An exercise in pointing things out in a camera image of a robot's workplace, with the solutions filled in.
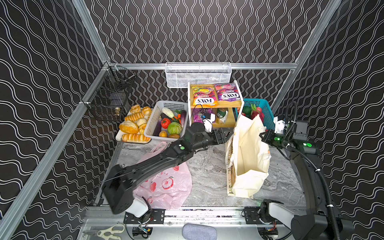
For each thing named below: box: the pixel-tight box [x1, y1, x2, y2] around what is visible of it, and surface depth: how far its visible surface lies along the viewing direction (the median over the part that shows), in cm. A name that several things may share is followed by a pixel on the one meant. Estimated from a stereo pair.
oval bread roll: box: [119, 120, 139, 134], surface depth 106 cm
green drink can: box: [216, 107, 229, 125], surface depth 87 cm
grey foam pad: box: [182, 223, 218, 240], surface depth 69 cm
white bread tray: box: [115, 110, 152, 144], surface depth 105 cm
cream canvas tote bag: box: [225, 114, 272, 199], surface depth 75 cm
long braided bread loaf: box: [121, 133, 152, 142], surface depth 103 cm
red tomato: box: [161, 118, 171, 129], surface depth 106 cm
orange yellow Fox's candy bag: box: [192, 86, 219, 108], surface depth 80 cm
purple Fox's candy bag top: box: [214, 83, 241, 102], surface depth 83 cm
